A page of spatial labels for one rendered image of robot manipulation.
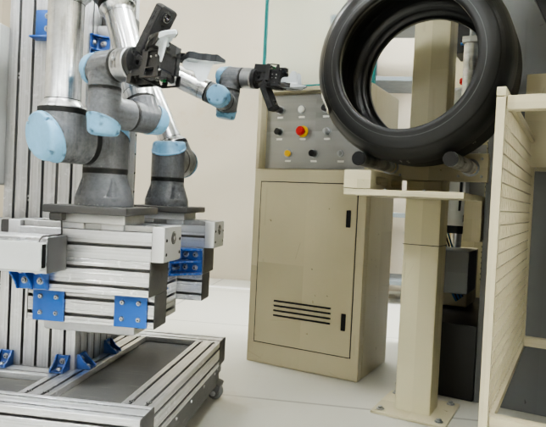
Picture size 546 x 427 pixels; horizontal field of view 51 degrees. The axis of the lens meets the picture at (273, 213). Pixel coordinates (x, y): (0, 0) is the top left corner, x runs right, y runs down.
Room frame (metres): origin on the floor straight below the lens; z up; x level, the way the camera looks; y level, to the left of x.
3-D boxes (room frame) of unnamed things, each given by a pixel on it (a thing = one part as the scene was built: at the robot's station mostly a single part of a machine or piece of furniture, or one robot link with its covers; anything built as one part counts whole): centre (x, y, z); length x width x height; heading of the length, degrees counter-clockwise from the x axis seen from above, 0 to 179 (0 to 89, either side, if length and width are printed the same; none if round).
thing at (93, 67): (1.32, 0.40, 1.04); 0.11 x 0.08 x 0.09; 56
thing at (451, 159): (1.80, -0.59, 0.90); 0.35 x 0.05 x 0.05; 152
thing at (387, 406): (2.10, -0.57, 0.01); 0.27 x 0.27 x 0.02; 62
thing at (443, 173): (2.03, -0.55, 0.90); 0.40 x 0.03 x 0.10; 62
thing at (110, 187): (1.51, 0.45, 0.77); 0.15 x 0.15 x 0.10
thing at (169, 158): (2.01, 0.38, 0.88); 0.13 x 0.12 x 0.14; 173
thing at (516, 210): (1.51, -0.65, 0.65); 0.90 x 0.02 x 0.70; 152
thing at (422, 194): (1.87, -0.47, 0.80); 0.37 x 0.36 x 0.02; 62
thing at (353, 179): (1.94, -0.34, 0.84); 0.36 x 0.09 x 0.06; 152
